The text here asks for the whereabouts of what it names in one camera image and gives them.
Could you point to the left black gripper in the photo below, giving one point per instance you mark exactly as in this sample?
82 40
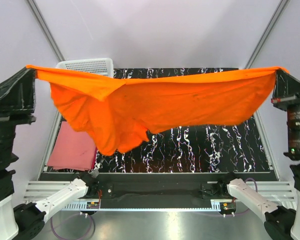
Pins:
16 93

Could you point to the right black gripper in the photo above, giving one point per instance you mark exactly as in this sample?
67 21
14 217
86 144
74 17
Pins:
287 90

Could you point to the orange t shirt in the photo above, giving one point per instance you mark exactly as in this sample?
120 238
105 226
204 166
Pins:
119 113

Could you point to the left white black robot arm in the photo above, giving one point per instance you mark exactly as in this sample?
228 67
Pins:
25 221

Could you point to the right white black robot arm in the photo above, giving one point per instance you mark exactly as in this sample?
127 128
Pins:
280 223

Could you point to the black marbled table mat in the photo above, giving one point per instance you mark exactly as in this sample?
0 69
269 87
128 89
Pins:
190 149

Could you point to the folded pink t shirt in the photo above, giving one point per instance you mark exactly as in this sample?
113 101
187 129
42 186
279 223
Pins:
72 150

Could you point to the white plastic perforated basket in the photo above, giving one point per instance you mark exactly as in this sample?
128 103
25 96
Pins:
99 66

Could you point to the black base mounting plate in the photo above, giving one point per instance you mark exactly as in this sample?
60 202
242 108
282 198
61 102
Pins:
181 187

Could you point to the right aluminium frame post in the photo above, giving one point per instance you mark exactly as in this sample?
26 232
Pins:
278 12

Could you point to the aluminium frame post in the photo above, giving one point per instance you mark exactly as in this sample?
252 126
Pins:
35 10
278 12

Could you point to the left aluminium frame post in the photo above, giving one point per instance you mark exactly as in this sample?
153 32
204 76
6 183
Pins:
35 10

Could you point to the slotted cable duct rail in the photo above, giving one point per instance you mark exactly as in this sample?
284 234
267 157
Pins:
133 205

